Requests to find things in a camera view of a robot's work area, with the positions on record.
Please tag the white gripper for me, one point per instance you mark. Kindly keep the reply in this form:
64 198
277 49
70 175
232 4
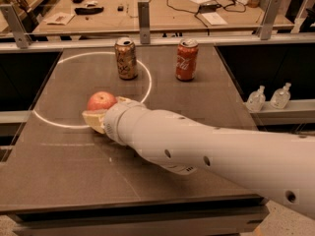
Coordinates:
115 119

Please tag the red apple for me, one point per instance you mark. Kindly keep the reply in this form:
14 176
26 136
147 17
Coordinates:
101 100

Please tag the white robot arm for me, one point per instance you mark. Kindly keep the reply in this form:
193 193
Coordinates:
279 167

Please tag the orange patterned soda can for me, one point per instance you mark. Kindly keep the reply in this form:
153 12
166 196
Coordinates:
125 51

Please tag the red coca-cola can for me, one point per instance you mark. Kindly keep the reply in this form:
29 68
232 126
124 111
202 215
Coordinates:
187 52

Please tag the white paper sheet left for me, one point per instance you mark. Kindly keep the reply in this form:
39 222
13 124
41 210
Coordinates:
61 19

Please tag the small black object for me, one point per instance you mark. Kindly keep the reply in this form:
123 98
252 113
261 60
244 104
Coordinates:
120 8

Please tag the black tool on table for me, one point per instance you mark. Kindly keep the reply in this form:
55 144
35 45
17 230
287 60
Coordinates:
88 11

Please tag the wooden background table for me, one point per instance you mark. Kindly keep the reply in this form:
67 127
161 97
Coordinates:
165 16

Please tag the black power adapter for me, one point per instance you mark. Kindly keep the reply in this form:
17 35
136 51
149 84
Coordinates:
208 7

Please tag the white paper card right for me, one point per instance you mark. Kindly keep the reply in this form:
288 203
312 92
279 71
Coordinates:
214 19

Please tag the right side metal shelf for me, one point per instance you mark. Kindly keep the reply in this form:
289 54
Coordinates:
296 112

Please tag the horizontal metal rail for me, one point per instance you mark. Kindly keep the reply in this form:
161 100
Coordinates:
51 46

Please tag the middle metal bracket post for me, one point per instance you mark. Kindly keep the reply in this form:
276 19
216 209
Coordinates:
144 22

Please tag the metal bracket post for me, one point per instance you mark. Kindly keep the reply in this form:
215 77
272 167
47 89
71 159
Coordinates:
22 40
266 27
144 22

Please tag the left metal bracket post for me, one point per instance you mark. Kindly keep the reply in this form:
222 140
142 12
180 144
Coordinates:
22 40

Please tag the right metal bracket post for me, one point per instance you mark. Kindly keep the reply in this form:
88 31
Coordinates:
266 27

